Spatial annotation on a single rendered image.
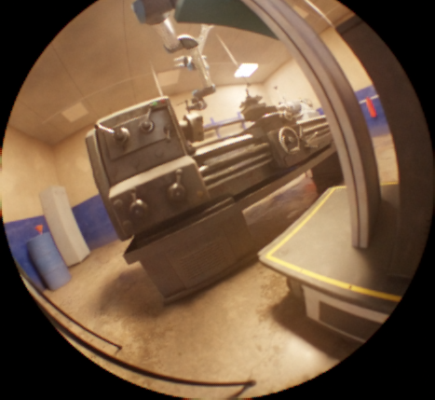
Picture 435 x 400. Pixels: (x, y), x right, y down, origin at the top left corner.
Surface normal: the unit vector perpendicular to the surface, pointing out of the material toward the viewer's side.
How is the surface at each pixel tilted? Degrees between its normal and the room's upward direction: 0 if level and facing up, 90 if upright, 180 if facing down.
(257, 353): 0
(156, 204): 90
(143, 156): 90
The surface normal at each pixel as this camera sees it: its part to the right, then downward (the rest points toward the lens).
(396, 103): -0.84, 0.38
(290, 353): -0.38, -0.92
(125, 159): 0.34, -0.06
